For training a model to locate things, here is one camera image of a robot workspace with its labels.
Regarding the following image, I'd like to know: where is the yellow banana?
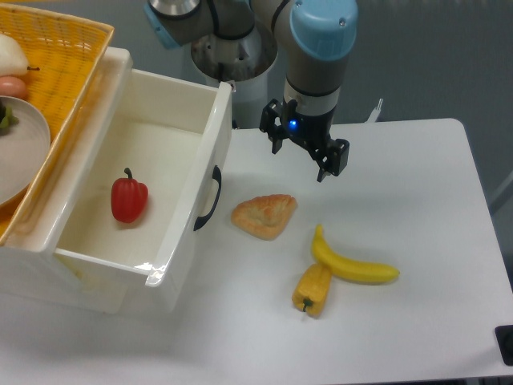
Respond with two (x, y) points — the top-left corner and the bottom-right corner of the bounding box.
(311, 225), (400, 284)

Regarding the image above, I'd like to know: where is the green leafy food piece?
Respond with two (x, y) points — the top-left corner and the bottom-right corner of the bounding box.
(0, 102), (19, 135)

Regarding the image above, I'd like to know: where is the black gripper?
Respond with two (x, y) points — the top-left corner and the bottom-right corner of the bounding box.
(259, 99), (349, 183)

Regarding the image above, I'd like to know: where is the red bell pepper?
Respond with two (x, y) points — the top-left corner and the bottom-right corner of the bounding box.
(111, 168), (149, 224)

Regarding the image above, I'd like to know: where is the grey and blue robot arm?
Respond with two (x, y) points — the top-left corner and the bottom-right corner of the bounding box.
(144, 1), (358, 180)

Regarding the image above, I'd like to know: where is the golden pastry bread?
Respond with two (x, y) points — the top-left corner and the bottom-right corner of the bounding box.
(231, 194), (297, 241)

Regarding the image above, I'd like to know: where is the yellow woven basket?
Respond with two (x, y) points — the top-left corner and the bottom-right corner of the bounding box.
(1, 2), (115, 243)

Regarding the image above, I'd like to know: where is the white drawer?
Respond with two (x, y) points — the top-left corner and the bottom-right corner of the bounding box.
(55, 70), (232, 313)

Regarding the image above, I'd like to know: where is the grey round plate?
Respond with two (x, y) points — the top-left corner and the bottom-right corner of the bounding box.
(1, 96), (50, 206)

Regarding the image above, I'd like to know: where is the white pear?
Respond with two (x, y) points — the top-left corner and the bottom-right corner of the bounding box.
(0, 34), (40, 76)

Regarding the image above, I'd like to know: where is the white clip behind table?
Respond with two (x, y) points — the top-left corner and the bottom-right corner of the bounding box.
(366, 98), (383, 123)

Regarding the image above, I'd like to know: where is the white drawer cabinet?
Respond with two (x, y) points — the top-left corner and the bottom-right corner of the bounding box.
(1, 47), (132, 313)

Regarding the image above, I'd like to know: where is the black corner device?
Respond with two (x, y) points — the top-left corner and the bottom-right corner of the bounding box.
(495, 325), (513, 367)

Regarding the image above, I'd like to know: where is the yellow bell pepper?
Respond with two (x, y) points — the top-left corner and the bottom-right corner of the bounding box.
(292, 263), (332, 318)

